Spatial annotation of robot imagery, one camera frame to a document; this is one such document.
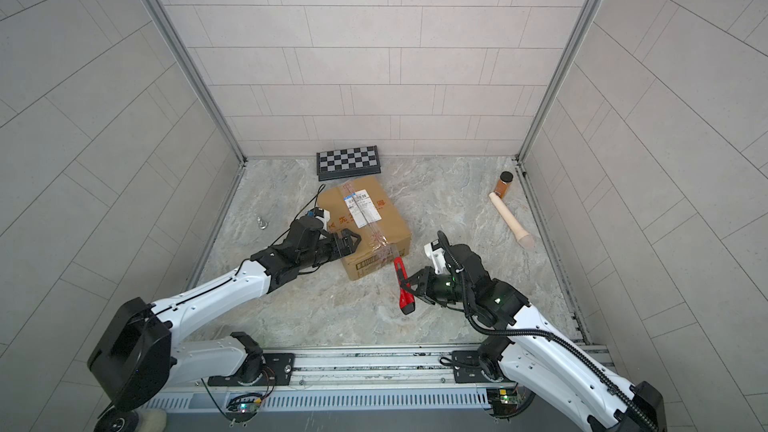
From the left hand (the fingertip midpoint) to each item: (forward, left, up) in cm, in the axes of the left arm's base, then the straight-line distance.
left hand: (360, 241), depth 81 cm
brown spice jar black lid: (+25, -46, -7) cm, 53 cm away
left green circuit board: (-36, +23, -8) cm, 44 cm away
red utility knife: (-17, -13, +5) cm, 22 cm away
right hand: (-15, -11, +4) cm, 20 cm away
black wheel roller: (-39, +42, +1) cm, 58 cm away
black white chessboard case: (+37, +10, -9) cm, 39 cm away
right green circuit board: (-35, -35, -11) cm, 50 cm away
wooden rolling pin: (+5, -49, -8) cm, 50 cm away
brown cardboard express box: (+11, 0, 0) cm, 11 cm away
